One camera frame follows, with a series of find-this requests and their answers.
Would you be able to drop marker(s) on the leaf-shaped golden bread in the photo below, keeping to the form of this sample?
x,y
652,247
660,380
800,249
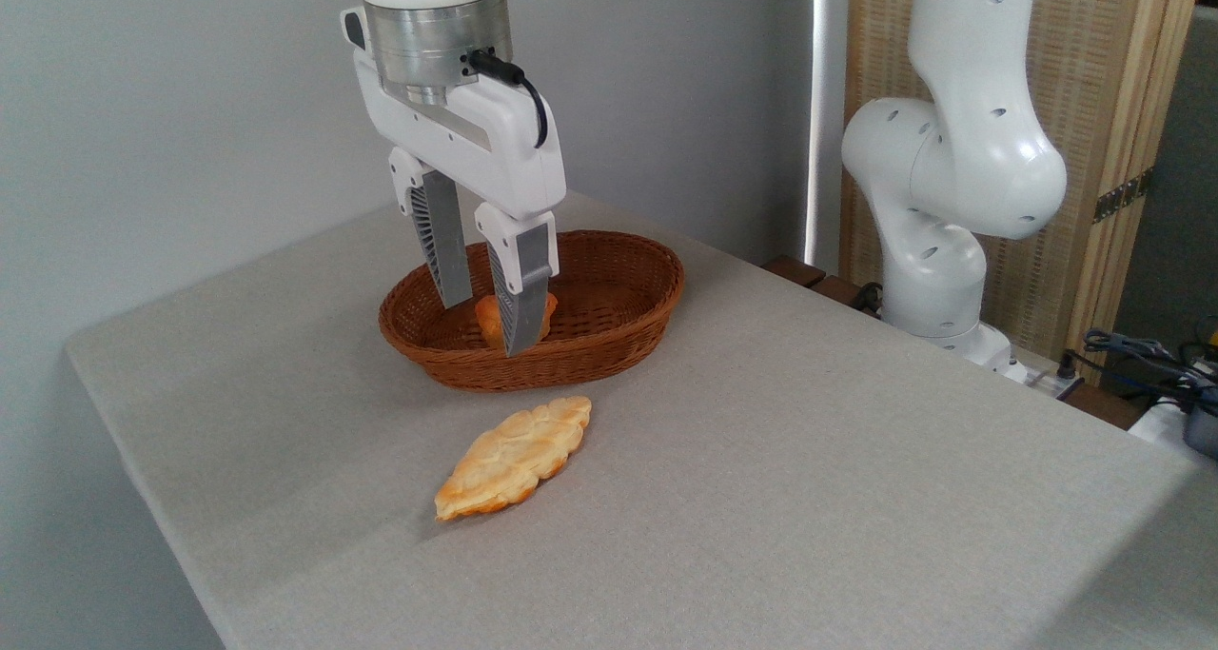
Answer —
x,y
514,455

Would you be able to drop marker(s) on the small round orange bread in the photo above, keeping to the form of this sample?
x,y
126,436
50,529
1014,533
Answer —
x,y
487,322

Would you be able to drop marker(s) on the dark metal screen hinge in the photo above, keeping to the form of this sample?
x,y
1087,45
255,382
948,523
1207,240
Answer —
x,y
1123,196

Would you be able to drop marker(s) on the white vertical pole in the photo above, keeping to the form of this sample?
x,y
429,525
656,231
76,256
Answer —
x,y
826,108

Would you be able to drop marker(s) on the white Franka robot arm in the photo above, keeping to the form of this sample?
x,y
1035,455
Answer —
x,y
952,155

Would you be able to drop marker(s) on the dark brown wooden block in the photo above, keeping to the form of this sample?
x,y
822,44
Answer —
x,y
793,270
839,291

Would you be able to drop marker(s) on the brown wicker oval basket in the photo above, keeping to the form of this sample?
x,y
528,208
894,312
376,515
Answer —
x,y
618,288

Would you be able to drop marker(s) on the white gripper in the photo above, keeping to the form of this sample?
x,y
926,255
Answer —
x,y
495,146

